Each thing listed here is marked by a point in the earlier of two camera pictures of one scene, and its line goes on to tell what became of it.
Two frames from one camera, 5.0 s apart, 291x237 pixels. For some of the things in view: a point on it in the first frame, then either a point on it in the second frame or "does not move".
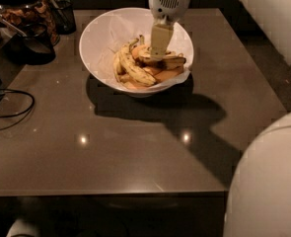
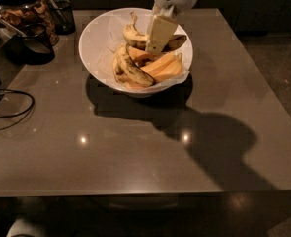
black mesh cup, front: x=32 y=46 does not move
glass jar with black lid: x=17 y=5 does not move
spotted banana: x=171 y=59 → x=137 y=39
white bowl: x=115 y=50 does not move
